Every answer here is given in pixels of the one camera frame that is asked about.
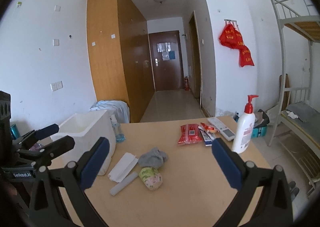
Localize white foam strip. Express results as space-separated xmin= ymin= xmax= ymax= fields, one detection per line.
xmin=110 ymin=172 xmax=138 ymax=196

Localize white tissue paper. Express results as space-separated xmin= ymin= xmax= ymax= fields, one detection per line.
xmin=108 ymin=153 xmax=138 ymax=183

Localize green pink tissue pack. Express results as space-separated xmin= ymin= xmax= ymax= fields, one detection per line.
xmin=139 ymin=167 xmax=163 ymax=191

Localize grey cloth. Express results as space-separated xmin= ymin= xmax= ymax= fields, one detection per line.
xmin=138 ymin=147 xmax=168 ymax=169

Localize teal canister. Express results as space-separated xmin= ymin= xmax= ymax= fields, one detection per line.
xmin=10 ymin=124 xmax=21 ymax=140

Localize white styrofoam box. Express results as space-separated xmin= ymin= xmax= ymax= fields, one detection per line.
xmin=50 ymin=110 xmax=116 ymax=176

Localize blue spray bottle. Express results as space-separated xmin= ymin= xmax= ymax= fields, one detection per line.
xmin=111 ymin=114 xmax=125 ymax=143

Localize light blue covered bundle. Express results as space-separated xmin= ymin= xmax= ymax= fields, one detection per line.
xmin=89 ymin=100 xmax=130 ymax=123

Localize white lotion pump bottle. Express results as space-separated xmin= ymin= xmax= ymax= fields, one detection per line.
xmin=232 ymin=95 xmax=259 ymax=154

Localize white remote control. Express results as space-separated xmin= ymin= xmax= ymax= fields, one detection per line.
xmin=207 ymin=117 xmax=235 ymax=141

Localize grey metal bunk bed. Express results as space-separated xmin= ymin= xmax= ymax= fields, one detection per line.
xmin=267 ymin=0 xmax=319 ymax=191

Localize blue white toothpaste tube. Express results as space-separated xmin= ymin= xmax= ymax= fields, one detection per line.
xmin=199 ymin=128 xmax=217 ymax=146

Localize red snack sachet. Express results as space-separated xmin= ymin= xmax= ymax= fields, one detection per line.
xmin=199 ymin=122 xmax=219 ymax=134

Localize red wet wipes pack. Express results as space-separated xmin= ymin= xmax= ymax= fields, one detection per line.
xmin=178 ymin=124 xmax=202 ymax=145

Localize wooden wardrobe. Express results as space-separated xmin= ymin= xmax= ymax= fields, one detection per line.
xmin=86 ymin=0 xmax=155 ymax=123

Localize red fire extinguisher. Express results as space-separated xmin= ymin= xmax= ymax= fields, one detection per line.
xmin=184 ymin=76 xmax=190 ymax=91

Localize dark brown entrance door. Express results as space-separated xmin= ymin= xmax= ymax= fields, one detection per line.
xmin=149 ymin=31 xmax=183 ymax=91

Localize red hanging bags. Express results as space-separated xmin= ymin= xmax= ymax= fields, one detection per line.
xmin=219 ymin=22 xmax=254 ymax=68

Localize white wall socket plate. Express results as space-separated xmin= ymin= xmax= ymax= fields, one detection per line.
xmin=50 ymin=81 xmax=63 ymax=91

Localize wall coat hook rack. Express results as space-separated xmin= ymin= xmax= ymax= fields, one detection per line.
xmin=224 ymin=19 xmax=237 ymax=24

